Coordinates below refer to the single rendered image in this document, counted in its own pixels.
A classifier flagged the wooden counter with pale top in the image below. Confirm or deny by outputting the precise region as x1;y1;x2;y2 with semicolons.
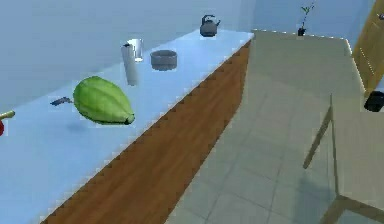
0;29;255;224

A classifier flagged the grey round bowl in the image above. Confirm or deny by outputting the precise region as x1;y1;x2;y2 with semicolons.
149;49;179;72

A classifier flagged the grey paper towel roll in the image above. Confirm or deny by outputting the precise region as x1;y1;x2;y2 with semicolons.
120;43;140;87

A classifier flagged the clear drinking glass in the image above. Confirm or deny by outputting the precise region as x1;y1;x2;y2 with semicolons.
127;38;145;63

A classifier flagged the dark grey kettle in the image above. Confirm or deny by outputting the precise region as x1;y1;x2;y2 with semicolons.
199;14;222;38

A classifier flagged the green leafy vegetable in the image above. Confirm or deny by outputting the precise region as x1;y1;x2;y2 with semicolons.
72;75;136;126

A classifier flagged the house plant in black pot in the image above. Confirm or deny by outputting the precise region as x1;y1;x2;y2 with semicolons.
297;2;316;37

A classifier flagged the pale wooden table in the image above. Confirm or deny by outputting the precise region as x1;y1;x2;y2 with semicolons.
302;93;384;224

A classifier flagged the black round bin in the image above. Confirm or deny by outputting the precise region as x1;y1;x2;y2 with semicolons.
363;90;384;113

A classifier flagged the yellow wooden stick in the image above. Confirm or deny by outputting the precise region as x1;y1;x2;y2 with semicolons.
0;110;16;121

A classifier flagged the wooden room door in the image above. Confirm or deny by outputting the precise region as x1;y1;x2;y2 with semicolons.
352;0;384;95

